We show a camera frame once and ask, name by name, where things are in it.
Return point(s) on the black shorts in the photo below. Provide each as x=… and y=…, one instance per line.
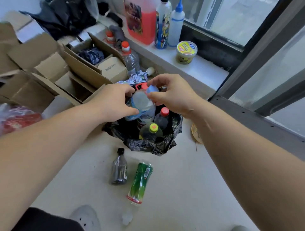
x=45, y=221

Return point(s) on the small dark bottle black cap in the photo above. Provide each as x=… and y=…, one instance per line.
x=118, y=170

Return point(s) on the tall clear bottle red cap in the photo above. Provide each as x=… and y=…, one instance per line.
x=129, y=60

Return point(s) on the small printed cardboard box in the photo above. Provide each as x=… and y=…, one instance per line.
x=113, y=69

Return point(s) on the black plastic bag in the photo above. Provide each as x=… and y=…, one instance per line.
x=62, y=16

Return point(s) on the green-label plastic bottle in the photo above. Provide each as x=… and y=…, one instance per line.
x=139, y=183

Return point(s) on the crumpled printed wrapper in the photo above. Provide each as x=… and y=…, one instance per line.
x=137, y=77

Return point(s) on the round yellowish disc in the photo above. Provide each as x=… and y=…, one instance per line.
x=196, y=134

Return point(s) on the clear bottle with white label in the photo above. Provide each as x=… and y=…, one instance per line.
x=145, y=117

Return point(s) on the white window sill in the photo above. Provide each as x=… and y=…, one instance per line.
x=190, y=71

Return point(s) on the person's left forearm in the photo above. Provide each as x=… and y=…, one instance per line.
x=47, y=154

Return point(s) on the person's left thumb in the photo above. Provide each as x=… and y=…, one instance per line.
x=130, y=111

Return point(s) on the light blue bottle cap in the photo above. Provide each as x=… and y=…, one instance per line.
x=152, y=89

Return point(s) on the person's right hand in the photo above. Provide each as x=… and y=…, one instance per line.
x=178, y=95

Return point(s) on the white squeeze bottle blue nozzle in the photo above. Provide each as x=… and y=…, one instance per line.
x=175, y=26

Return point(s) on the person's left hand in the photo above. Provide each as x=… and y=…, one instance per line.
x=109, y=102

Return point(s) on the black trash bag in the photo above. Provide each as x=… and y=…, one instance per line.
x=147, y=145

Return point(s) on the white shoe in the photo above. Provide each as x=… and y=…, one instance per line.
x=87, y=217

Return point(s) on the dark blue plastic bag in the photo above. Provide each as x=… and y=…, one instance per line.
x=91, y=55

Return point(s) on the red plastic lid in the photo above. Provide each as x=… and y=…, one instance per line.
x=141, y=85

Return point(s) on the clear blue-label plastic bottle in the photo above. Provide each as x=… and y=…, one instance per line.
x=141, y=102

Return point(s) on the bottle with yellow-green cap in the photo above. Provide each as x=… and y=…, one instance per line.
x=152, y=129

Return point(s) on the small bottle with red cap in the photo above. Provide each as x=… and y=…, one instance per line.
x=109, y=37

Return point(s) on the person's right forearm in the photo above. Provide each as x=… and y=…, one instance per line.
x=250, y=166

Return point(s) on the dark bottle with red cap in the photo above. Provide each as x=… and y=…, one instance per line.
x=162, y=119

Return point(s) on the white bottle top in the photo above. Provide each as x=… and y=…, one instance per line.
x=150, y=71

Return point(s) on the red liquid jug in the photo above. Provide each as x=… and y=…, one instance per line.
x=143, y=21

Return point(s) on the grey cloth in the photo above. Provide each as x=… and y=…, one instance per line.
x=117, y=34

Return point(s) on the large open cardboard box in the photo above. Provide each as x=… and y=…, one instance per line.
x=81, y=69

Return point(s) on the yellow instant noodle cup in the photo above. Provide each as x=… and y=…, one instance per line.
x=186, y=52

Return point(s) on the dark window frame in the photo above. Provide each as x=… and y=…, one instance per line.
x=259, y=59

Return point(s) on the person's right thumb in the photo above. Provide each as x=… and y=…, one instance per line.
x=154, y=96

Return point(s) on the red plastic bag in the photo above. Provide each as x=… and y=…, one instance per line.
x=17, y=119

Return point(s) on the bottle with colourful label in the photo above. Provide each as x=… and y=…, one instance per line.
x=163, y=26

